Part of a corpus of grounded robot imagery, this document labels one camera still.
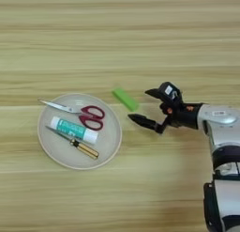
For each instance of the white teal glue stick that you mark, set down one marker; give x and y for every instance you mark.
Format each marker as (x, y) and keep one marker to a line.
(73, 129)

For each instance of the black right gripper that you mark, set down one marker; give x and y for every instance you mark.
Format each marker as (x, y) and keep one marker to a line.
(184, 115)

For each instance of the green rectangular block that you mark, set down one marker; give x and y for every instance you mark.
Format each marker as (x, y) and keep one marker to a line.
(125, 99)

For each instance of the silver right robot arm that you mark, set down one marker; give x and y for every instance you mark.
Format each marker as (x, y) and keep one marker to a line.
(223, 142)

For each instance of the round beige plate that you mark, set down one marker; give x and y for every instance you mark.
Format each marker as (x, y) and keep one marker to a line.
(106, 145)

